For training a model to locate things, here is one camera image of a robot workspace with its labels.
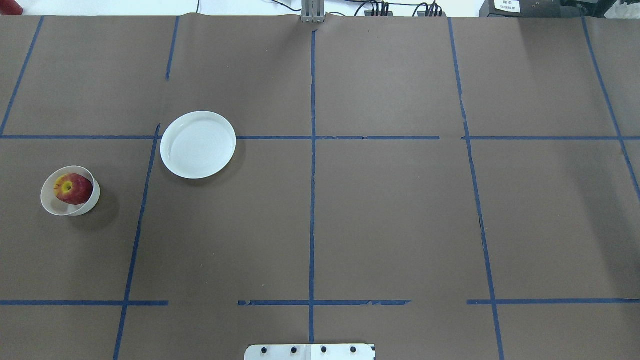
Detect aluminium frame post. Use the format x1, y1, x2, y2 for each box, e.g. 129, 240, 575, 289
300, 0, 326, 23

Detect red yellow apple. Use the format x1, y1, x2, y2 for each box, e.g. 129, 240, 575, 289
54, 173, 94, 205

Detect white bowl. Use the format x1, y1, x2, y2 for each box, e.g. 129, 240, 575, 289
40, 165, 101, 217

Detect black box with label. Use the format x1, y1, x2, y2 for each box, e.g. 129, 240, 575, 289
478, 0, 582, 19

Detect white plate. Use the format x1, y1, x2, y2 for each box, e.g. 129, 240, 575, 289
160, 111, 237, 180

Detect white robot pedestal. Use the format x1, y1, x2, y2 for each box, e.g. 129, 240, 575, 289
244, 343, 377, 360

